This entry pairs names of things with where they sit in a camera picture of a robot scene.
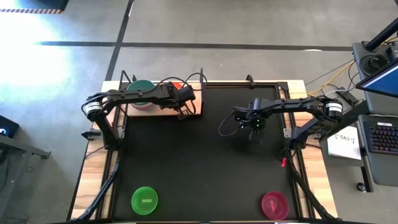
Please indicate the small orange translucent bowl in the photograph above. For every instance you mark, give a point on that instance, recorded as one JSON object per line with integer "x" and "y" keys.
{"x": 178, "y": 84}

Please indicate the black box device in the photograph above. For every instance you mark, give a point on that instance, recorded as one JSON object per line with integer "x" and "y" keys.
{"x": 7, "y": 127}

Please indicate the grey equipment cart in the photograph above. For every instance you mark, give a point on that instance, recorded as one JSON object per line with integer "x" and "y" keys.
{"x": 382, "y": 168}

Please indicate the black table mat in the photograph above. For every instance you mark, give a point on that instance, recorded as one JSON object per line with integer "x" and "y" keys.
{"x": 186, "y": 168}

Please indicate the black pole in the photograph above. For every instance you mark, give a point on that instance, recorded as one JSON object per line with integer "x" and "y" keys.
{"x": 384, "y": 35}

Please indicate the small green translucent bowl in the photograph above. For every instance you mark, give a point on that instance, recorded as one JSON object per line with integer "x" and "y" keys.
{"x": 144, "y": 200}

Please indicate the small magenta translucent bowl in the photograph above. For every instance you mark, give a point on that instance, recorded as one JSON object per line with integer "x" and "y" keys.
{"x": 275, "y": 205}

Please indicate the black diagonal frame strut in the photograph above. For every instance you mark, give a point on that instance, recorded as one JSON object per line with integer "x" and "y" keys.
{"x": 104, "y": 189}
{"x": 308, "y": 193}

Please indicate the striped edge floor mat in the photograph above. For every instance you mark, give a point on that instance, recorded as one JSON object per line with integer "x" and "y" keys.
{"x": 46, "y": 4}

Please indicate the black clamp mount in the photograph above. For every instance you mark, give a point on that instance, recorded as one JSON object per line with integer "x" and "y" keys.
{"x": 250, "y": 80}

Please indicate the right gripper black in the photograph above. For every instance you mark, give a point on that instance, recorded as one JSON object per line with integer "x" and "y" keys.
{"x": 252, "y": 116}

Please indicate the computer monitor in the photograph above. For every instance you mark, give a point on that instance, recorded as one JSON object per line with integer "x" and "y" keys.
{"x": 382, "y": 82}

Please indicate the small red tag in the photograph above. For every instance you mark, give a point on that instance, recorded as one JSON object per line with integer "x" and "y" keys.
{"x": 283, "y": 162}

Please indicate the white bowl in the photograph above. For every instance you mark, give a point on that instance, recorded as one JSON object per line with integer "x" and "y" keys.
{"x": 141, "y": 105}

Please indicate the white paper sheet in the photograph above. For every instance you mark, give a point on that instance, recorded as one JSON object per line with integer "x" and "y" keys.
{"x": 343, "y": 146}

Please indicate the teal bowl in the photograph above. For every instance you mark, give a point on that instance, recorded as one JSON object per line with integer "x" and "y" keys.
{"x": 141, "y": 85}

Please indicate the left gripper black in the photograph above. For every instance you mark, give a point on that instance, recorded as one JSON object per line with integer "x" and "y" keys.
{"x": 174, "y": 96}

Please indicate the black metal rig frame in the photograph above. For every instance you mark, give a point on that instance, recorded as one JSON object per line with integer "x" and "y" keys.
{"x": 224, "y": 84}

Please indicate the black metal shelf frame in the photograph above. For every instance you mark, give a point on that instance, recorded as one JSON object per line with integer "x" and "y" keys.
{"x": 201, "y": 70}

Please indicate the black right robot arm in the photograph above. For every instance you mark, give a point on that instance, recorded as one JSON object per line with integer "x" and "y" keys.
{"x": 298, "y": 104}

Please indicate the black keyboard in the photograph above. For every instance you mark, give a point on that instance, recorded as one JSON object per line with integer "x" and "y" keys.
{"x": 384, "y": 138}

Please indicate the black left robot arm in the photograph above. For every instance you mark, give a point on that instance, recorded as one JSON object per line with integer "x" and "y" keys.
{"x": 130, "y": 95}

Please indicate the cart caster wheel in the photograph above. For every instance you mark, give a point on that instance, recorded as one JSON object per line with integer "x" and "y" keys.
{"x": 361, "y": 187}

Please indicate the black power strip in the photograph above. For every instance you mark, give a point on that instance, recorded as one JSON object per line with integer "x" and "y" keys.
{"x": 351, "y": 98}

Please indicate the wooden shelf board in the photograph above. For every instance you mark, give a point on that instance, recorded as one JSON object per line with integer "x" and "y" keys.
{"x": 149, "y": 112}

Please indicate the grey side desk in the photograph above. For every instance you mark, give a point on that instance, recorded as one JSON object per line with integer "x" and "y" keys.
{"x": 18, "y": 149}

